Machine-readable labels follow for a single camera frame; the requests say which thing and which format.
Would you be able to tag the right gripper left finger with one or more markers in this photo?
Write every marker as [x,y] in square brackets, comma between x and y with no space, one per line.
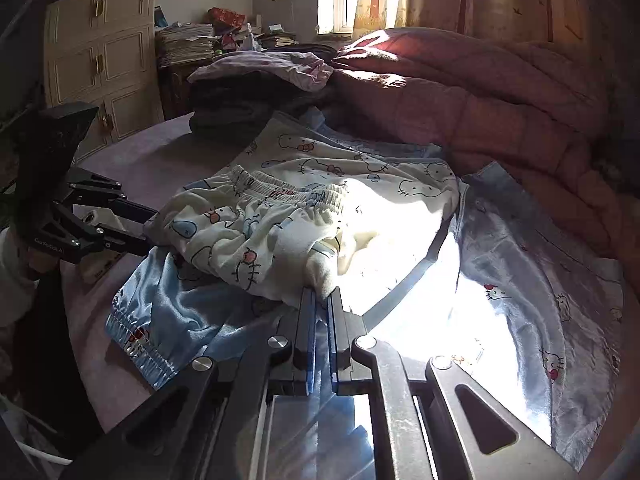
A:
[208,422]

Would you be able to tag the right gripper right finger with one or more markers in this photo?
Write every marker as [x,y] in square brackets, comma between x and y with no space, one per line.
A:
[433,421]

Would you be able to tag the white Hello Kitty pants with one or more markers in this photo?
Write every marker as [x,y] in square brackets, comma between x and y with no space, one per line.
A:
[297,210]

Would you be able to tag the pink plaid quilt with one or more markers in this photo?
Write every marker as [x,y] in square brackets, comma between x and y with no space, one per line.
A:
[525,105]

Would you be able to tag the blue Hello Kitty pajama top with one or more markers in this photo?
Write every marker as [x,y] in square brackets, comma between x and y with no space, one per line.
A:
[534,316]

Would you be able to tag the stack of books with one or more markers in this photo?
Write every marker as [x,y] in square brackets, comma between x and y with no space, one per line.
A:
[275,36]

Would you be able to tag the pink cartoon folded garment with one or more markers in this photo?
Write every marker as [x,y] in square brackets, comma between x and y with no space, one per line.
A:
[304,70]

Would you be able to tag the stack of papers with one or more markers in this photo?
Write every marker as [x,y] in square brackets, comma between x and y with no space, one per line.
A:
[184,43]

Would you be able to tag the cream drawer cabinet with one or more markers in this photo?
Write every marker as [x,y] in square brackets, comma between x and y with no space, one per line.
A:
[102,52]

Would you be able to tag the wooden desk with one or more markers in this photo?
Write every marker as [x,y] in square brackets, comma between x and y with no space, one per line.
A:
[175,89]

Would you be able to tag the red box on desk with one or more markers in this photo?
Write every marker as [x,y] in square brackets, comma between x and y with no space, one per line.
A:
[224,19]

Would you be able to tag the dark folded clothes stack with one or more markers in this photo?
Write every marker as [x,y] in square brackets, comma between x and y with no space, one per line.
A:
[239,107]

